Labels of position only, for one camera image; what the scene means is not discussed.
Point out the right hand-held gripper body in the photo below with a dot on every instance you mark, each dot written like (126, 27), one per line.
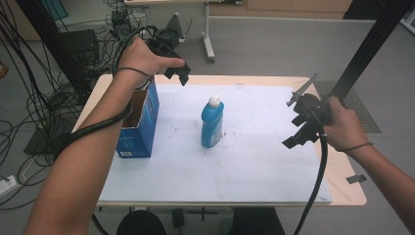
(314, 112)

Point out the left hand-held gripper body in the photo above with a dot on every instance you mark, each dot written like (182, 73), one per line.
(168, 40)

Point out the blue bottle with white cap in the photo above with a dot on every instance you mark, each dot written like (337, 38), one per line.
(212, 125)

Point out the blue cardboard box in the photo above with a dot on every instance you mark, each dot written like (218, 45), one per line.
(143, 130)

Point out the person's left hand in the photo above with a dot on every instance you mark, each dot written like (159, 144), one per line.
(140, 60)

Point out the person's right hand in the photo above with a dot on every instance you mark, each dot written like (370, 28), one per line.
(344, 130)

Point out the white desk leg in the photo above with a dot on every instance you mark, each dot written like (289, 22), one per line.
(206, 26)
(149, 16)

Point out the black band on left wrist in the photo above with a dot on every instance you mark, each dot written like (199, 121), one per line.
(133, 69)

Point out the black band on wrist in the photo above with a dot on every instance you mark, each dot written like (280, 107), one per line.
(133, 69)
(355, 147)

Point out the wooden table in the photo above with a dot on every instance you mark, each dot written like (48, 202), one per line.
(228, 79)

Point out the computer tower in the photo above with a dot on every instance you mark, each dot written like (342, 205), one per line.
(119, 19)

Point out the black band on right wrist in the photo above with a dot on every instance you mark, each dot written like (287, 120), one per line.
(355, 147)

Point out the grey tape piece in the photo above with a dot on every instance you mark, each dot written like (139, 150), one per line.
(356, 178)

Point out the white table mat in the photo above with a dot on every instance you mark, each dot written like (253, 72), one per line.
(228, 169)

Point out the black equipment box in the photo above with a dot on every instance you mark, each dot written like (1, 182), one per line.
(81, 45)

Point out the person's right leg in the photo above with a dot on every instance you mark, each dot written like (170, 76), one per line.
(256, 223)

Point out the person's leg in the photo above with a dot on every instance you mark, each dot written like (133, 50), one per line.
(140, 223)
(256, 223)

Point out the teal panel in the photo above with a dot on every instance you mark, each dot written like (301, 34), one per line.
(54, 8)

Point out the black table foot bar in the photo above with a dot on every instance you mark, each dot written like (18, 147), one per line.
(202, 212)

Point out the black foot pedal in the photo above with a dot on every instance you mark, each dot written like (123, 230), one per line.
(178, 218)

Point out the dark floor plate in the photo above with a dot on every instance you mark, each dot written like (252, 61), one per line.
(36, 143)

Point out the person's left leg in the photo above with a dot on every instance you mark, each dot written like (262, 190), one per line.
(140, 223)

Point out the white power strip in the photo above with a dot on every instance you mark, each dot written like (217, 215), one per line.
(7, 186)

